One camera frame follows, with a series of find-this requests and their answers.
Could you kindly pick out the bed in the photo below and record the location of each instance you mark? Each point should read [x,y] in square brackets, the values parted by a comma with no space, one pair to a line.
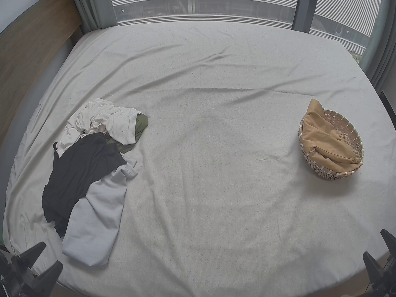
[216,104]

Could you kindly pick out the white garment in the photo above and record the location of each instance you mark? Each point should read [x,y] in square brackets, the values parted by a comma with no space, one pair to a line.
[102,119]

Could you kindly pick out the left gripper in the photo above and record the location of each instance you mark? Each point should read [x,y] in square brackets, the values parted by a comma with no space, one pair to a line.
[14,282]

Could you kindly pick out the grey-green curtain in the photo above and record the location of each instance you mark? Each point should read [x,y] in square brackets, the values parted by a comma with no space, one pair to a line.
[92,5]
[382,42]

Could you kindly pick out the round woven basket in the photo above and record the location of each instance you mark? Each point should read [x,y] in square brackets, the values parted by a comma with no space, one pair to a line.
[340,121]

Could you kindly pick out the tan shorts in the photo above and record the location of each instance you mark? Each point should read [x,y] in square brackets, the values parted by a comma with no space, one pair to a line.
[328,144]

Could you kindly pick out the green garment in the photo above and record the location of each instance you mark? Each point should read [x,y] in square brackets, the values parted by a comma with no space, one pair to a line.
[141,125]

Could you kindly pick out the black garment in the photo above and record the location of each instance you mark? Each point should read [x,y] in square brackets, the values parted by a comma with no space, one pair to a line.
[80,172]

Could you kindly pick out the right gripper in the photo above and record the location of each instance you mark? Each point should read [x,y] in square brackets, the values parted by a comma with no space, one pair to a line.
[388,285]

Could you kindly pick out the pale blue garment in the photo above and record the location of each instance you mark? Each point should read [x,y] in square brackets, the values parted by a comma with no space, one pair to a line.
[96,218]

